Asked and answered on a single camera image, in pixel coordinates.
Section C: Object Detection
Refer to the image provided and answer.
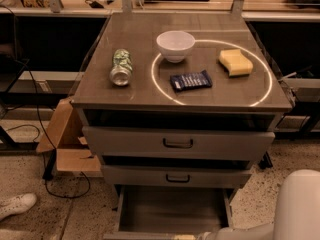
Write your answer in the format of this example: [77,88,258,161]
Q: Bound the grey bottom drawer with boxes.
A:
[103,186,232,240]

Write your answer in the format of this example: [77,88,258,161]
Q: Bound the grey drawer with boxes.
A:
[83,126,274,161]
[103,186,232,240]
[101,158,251,189]

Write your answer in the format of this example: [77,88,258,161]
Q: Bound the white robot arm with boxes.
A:
[196,169,320,240]

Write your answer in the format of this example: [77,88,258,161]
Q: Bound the grey middle drawer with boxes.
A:
[101,158,251,189]

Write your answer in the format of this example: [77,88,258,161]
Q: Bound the grey drawer cabinet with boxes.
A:
[71,12,294,240]

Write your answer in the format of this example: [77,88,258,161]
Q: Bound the grey top drawer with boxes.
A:
[83,126,274,161]

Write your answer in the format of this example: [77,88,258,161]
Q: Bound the dark blue snack packet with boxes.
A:
[170,70,213,92]

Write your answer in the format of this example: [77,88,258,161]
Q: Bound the yellow sponge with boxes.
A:
[219,49,253,77]

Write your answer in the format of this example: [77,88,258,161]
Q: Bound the brown cardboard box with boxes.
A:
[36,98,102,180]

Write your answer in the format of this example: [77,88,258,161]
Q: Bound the green soda can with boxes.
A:
[109,49,133,86]

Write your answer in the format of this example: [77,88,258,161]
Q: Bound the white sneaker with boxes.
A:
[0,193,37,221]

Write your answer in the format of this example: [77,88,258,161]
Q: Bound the white ceramic bowl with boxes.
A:
[156,31,195,63]

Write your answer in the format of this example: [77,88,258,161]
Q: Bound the black floor cable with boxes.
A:
[0,5,92,199]

